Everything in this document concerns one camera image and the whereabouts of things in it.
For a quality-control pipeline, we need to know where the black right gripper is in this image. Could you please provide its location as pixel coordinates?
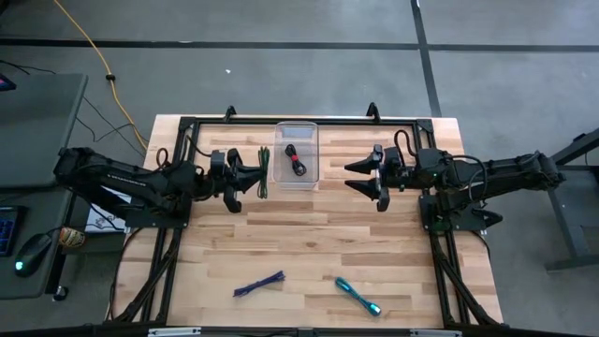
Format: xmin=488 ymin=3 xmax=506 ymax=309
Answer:
xmin=344 ymin=143 xmax=404 ymax=213

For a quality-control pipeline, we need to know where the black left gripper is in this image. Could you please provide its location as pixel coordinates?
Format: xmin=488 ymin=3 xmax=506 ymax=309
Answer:
xmin=209 ymin=148 xmax=263 ymax=214

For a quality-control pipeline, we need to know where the green braided USB-C cable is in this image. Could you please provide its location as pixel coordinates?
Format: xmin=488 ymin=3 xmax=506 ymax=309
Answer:
xmin=256 ymin=145 xmax=271 ymax=200

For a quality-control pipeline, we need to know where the black cable with red strap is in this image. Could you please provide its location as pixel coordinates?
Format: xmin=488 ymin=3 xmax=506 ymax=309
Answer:
xmin=284 ymin=142 xmax=309 ymax=178

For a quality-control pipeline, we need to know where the purple braided USB-C cable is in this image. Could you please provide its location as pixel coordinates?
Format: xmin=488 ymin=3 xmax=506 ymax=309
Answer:
xmin=232 ymin=270 xmax=286 ymax=299

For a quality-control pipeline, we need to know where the teal braided USB-C cable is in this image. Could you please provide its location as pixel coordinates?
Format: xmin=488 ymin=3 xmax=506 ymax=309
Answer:
xmin=334 ymin=276 xmax=383 ymax=318

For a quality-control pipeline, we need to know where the clear plastic container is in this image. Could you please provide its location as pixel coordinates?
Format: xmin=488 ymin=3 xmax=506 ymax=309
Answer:
xmin=272 ymin=120 xmax=320 ymax=191

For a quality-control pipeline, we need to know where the white printed paper sheet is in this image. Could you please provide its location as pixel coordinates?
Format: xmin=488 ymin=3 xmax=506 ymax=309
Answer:
xmin=85 ymin=186 xmax=132 ymax=234

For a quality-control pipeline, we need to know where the brown round pouch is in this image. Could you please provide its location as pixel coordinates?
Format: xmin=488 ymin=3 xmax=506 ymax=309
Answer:
xmin=58 ymin=227 xmax=87 ymax=249

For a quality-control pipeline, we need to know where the grey side desk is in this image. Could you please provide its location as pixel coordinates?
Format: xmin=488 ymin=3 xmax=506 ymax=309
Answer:
xmin=0 ymin=72 xmax=90 ymax=300

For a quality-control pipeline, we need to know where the black computer mouse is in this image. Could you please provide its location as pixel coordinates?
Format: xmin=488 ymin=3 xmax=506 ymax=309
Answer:
xmin=13 ymin=232 xmax=53 ymax=278

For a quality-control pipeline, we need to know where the backlit keyboard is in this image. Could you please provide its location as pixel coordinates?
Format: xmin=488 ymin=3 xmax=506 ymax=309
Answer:
xmin=0 ymin=205 xmax=20 ymax=257

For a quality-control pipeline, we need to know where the silver metal bracket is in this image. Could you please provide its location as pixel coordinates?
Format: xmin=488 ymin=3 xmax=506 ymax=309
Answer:
xmin=147 ymin=327 xmax=202 ymax=337
xmin=409 ymin=329 xmax=462 ymax=337

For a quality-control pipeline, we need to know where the yellow extension cord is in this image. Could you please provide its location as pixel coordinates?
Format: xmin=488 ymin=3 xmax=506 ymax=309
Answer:
xmin=53 ymin=0 xmax=150 ymax=152

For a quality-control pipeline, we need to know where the black metal desk frame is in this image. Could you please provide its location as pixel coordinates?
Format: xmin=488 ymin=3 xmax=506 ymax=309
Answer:
xmin=545 ymin=126 xmax=599 ymax=272

